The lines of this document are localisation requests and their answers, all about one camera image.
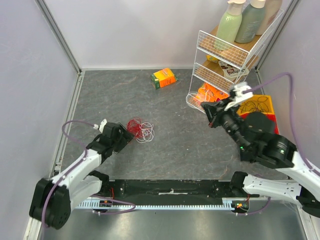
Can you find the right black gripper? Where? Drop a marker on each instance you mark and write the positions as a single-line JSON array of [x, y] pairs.
[[216, 114]]

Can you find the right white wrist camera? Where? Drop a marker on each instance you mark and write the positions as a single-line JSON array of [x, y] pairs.
[[238, 93]]

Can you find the light green pump bottle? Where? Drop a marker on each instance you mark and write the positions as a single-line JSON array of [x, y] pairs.
[[229, 25]]

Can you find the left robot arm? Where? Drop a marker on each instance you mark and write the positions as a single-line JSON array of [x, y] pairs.
[[55, 198]]

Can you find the white snack pouch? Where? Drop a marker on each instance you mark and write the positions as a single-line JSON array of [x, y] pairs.
[[232, 73]]

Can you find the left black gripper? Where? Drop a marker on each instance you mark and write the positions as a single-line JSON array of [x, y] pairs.
[[126, 137]]

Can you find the orange green snack box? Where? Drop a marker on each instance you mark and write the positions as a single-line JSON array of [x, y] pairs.
[[163, 78]]

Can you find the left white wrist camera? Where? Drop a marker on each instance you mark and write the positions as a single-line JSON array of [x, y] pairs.
[[100, 127]]

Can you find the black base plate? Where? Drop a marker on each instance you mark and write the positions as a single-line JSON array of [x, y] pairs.
[[120, 188]]

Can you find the orange snack box front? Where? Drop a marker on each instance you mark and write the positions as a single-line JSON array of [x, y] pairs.
[[203, 96]]

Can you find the red storage bin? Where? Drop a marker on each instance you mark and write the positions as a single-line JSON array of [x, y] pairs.
[[273, 118]]

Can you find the yellow snack packet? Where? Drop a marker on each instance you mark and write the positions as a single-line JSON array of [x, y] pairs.
[[212, 58]]

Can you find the orange purple snack box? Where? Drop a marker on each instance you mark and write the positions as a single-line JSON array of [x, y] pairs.
[[220, 94]]

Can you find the grey green pump bottle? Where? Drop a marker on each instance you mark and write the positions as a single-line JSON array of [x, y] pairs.
[[252, 17]]

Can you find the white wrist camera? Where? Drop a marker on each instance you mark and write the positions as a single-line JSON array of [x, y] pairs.
[[100, 127], [238, 93]]

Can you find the yellow storage bin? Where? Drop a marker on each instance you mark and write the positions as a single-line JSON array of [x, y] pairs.
[[258, 103]]

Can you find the white wire shelf rack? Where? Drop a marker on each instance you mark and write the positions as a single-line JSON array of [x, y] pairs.
[[241, 56]]

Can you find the slotted cable duct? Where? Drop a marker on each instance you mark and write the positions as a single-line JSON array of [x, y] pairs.
[[97, 204]]

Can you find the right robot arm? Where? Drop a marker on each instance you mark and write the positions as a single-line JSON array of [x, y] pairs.
[[258, 143]]

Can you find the beige pink bottle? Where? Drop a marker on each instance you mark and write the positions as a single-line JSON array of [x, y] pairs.
[[272, 8]]

